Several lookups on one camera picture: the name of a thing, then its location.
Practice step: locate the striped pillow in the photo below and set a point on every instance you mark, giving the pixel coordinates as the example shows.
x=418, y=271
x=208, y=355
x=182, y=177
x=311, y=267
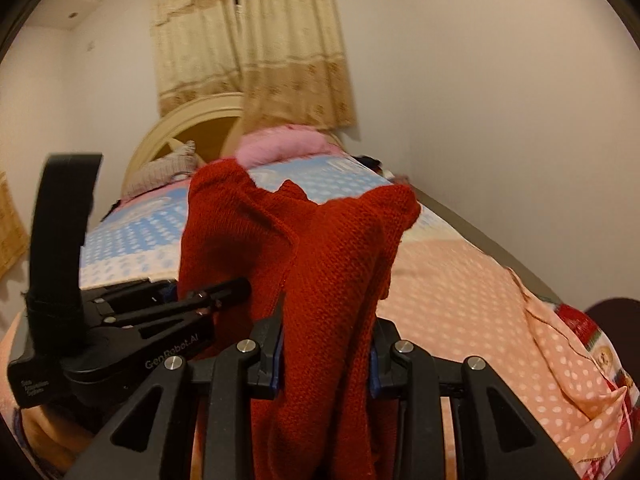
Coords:
x=160, y=170

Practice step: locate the cream wooden headboard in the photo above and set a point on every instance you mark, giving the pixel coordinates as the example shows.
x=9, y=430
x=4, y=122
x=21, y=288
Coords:
x=200, y=120

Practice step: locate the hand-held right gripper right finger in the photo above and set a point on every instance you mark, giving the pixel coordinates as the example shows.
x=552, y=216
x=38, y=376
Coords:
x=373, y=375

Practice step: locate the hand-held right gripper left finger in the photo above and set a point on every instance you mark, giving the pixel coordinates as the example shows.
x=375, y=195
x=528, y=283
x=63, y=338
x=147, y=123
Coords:
x=276, y=365

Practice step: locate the dark bed frame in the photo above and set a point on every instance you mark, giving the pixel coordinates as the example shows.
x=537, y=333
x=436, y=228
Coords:
x=490, y=245

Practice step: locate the red printed blanket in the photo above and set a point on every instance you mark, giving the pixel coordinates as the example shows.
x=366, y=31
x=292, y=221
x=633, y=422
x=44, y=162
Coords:
x=575, y=320

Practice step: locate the dark round object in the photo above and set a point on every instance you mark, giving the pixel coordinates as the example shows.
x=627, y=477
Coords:
x=620, y=320

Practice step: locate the dark cloth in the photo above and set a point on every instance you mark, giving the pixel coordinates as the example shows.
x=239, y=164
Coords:
x=372, y=162

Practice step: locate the beige patterned curtain panel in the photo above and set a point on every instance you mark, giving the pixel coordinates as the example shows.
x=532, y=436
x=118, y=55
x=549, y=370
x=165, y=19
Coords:
x=295, y=50
x=195, y=50

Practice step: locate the pink pillow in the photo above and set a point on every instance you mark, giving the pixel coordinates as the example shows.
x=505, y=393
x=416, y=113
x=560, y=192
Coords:
x=280, y=145

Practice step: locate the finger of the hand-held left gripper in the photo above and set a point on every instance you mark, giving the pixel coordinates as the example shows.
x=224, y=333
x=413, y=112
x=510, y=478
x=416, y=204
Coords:
x=225, y=290
x=140, y=291

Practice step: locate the red knitted flower sweater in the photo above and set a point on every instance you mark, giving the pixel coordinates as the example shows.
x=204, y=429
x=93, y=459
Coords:
x=330, y=270

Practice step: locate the polka-dot patchwork bedsheet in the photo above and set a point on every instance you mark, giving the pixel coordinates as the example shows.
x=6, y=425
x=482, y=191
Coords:
x=450, y=300

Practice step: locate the beige patterned side curtain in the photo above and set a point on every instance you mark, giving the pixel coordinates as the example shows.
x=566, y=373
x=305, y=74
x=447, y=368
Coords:
x=10, y=230

